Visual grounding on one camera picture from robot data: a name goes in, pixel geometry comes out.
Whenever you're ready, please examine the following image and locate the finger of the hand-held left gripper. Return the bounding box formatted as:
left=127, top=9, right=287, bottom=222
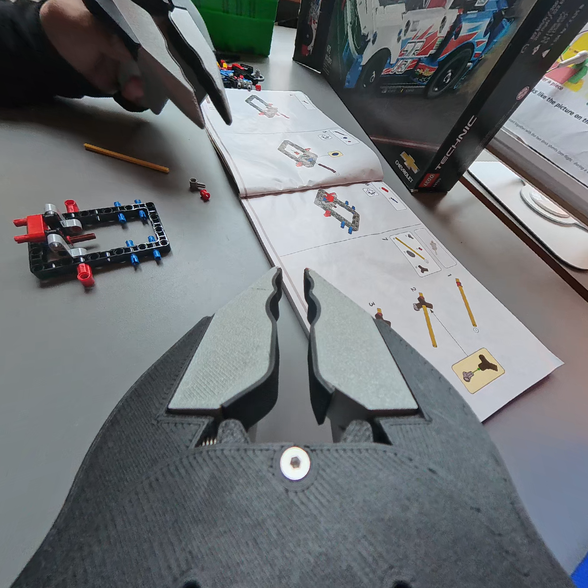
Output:
left=89, top=0, right=206, bottom=130
left=169, top=0, right=233, bottom=126

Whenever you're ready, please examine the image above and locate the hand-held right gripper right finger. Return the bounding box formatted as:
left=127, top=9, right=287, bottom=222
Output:
left=303, top=269, right=420, bottom=425

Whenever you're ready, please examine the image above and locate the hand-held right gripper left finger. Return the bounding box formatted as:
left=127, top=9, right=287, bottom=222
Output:
left=167, top=267, right=283, bottom=432

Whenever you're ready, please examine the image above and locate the pile of plastic building pieces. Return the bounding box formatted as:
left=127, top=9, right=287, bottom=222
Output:
left=216, top=57, right=265, bottom=90

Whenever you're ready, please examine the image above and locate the person's left forearm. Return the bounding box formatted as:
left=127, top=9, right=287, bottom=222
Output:
left=0, top=0, right=115, bottom=111

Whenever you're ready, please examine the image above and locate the person's left hand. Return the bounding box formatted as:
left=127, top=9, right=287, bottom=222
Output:
left=39, top=0, right=154, bottom=113

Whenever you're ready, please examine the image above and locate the green plastic bin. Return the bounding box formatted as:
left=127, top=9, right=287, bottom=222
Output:
left=190, top=0, right=280, bottom=58

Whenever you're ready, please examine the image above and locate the long yellow axle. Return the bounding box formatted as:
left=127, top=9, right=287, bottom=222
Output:
left=84, top=143, right=170, bottom=174

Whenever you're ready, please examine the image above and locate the white instruction booklet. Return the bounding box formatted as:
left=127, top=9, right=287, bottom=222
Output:
left=201, top=89, right=565, bottom=422

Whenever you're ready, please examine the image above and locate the black race car box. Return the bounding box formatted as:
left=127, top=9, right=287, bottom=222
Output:
left=320, top=0, right=588, bottom=194

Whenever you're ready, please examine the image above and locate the computer monitor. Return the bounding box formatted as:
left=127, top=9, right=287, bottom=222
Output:
left=487, top=23, right=588, bottom=212

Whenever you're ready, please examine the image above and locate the black frame assembly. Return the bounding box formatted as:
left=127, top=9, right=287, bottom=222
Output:
left=13, top=199, right=172, bottom=288

